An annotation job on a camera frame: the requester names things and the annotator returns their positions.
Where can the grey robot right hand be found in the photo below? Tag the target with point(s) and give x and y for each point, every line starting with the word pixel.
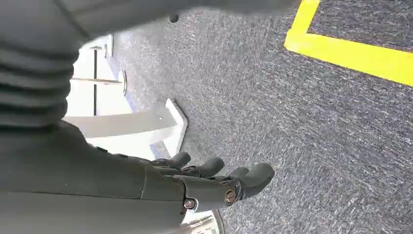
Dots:
pixel 80 181

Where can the thin black pole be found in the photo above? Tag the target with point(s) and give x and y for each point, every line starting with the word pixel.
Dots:
pixel 95 80

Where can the round white floor disc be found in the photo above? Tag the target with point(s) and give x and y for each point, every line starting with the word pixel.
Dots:
pixel 124 82

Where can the ribbed grey right arm sleeve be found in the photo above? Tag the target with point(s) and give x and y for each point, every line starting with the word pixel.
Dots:
pixel 32 80

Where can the round metal floor base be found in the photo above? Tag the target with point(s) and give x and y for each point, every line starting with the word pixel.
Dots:
pixel 206 224

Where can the yellow floor tape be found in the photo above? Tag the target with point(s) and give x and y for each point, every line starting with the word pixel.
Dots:
pixel 348 53

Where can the white furniture foot bracket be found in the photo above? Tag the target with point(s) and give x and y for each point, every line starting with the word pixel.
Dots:
pixel 129 124

